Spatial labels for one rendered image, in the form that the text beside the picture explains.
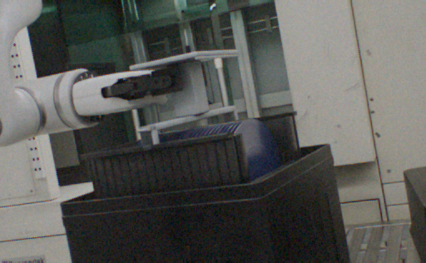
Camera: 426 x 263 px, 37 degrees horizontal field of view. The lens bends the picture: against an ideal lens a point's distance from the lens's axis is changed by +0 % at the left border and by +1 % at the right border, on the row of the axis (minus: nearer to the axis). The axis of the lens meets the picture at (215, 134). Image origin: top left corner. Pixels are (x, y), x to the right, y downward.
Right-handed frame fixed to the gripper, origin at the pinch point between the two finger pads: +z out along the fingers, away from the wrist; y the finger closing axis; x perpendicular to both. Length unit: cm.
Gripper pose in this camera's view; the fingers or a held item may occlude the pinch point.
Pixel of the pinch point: (182, 78)
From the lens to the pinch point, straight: 83.7
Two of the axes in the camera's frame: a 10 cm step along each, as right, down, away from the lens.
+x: -1.8, -9.8, -0.6
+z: 8.8, -1.3, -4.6
